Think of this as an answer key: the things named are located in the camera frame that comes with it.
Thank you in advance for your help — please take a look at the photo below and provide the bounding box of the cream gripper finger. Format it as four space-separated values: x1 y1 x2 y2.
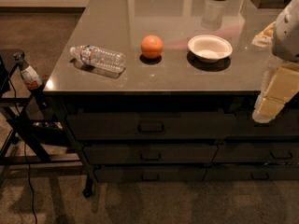
252 62 299 123

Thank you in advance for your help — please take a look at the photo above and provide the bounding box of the dark top drawer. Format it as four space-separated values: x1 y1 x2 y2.
66 112 299 141

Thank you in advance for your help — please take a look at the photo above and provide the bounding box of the dark drawer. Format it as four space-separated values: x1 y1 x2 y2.
66 112 299 141
83 143 217 164
205 166 299 181
213 143 299 163
94 166 206 182

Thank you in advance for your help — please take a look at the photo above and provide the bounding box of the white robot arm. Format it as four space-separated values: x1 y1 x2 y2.
252 0 299 123

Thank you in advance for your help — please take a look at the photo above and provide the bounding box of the dark middle right drawer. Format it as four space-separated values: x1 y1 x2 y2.
213 143 299 163

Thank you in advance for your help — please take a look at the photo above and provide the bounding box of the dark bottom right drawer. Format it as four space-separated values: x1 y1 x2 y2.
205 166 299 181

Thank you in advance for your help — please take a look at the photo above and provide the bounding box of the dark middle left drawer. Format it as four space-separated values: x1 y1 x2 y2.
83 143 217 164

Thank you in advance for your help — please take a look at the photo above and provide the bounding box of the dark bottom left drawer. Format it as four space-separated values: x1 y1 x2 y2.
94 166 206 182

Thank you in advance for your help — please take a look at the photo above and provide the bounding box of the white paper bowl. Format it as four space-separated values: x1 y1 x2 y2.
188 35 233 63

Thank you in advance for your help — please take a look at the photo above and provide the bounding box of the dark cabinet with counter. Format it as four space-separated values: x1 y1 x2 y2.
42 0 299 199

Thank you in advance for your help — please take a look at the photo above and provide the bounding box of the orange fruit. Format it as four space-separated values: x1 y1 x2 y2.
141 35 164 59

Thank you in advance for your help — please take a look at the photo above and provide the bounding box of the clear plastic water bottle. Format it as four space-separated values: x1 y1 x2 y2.
70 45 126 74

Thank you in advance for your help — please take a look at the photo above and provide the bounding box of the dark glass soda bottle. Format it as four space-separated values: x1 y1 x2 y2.
13 52 50 110

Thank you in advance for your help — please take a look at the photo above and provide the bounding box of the black side table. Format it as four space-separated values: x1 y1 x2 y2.
0 49 82 185

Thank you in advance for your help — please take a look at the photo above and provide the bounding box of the black power cable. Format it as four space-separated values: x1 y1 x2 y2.
7 75 39 224

